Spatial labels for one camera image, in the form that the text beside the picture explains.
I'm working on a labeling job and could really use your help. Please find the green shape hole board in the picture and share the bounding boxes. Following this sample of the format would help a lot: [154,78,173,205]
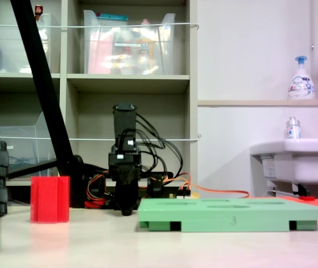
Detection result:
[137,197,318,233]

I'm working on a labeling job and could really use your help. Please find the thick black tripod leg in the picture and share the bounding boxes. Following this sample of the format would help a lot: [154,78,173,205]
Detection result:
[9,0,86,209]

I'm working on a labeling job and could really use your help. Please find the empty clear storage bin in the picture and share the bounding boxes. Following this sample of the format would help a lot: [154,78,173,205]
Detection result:
[0,111,60,181]

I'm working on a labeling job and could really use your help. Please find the black arm cable pair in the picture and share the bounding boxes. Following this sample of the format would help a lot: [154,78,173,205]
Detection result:
[135,113,184,182]

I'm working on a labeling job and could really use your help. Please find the clear storage bin with goods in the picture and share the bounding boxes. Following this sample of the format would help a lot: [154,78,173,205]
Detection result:
[83,9,176,75]

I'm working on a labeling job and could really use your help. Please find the thin black tripod strut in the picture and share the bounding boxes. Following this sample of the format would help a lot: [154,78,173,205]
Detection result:
[7,158,61,180]

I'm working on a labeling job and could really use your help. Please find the yellow bottle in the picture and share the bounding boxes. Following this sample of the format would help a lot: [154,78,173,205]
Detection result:
[136,18,156,75]

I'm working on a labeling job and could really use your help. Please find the beige wall ledge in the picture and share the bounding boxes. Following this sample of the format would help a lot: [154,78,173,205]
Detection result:
[197,99,318,107]

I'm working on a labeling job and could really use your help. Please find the small clear sanitizer bottle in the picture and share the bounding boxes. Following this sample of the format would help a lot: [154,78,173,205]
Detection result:
[284,116,302,140]

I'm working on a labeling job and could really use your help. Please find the brown bottle top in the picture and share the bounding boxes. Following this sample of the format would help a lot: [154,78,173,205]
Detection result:
[34,4,44,22]

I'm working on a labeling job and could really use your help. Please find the circuit board with connectors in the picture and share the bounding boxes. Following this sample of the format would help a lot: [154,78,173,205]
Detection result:
[167,191,200,200]

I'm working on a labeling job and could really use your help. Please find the white blue soap pump bottle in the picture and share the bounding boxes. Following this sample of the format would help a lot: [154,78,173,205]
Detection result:
[287,55,316,101]

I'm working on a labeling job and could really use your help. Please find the beige shelf unit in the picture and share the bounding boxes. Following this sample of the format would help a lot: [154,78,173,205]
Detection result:
[0,0,199,207]

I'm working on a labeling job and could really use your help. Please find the white sink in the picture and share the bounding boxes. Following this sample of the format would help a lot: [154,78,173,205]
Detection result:
[249,138,318,198]

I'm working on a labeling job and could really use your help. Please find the red cross columnar block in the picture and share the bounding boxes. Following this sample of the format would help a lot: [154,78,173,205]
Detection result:
[30,175,71,224]

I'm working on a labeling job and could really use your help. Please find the orange red wire loop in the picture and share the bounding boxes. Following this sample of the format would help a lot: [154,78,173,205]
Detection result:
[86,173,111,209]

